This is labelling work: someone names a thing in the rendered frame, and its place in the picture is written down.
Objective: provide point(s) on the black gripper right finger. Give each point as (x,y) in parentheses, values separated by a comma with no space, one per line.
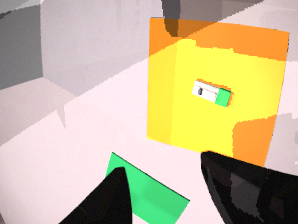
(245,193)

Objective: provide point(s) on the grey panel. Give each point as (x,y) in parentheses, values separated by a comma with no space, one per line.
(20,42)

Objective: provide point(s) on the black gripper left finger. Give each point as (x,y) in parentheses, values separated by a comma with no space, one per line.
(109,203)

